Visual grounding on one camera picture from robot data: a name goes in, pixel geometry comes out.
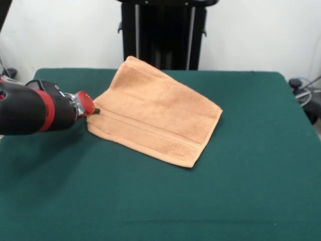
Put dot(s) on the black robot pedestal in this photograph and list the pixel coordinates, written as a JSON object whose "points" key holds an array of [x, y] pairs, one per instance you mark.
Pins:
{"points": [[165, 37]]}

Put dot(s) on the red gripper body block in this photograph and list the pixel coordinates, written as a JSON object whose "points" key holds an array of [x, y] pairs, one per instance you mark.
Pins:
{"points": [[86, 103]]}

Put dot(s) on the dark green table cloth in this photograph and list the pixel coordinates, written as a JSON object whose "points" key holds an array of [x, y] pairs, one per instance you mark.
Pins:
{"points": [[100, 188]]}

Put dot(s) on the tan terry towel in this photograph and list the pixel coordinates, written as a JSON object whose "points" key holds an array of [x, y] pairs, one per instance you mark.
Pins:
{"points": [[155, 113]]}

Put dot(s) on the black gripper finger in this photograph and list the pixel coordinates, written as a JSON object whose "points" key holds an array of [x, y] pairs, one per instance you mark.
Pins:
{"points": [[96, 110]]}

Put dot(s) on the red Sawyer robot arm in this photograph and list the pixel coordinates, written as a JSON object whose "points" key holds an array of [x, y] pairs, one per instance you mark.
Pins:
{"points": [[25, 110]]}

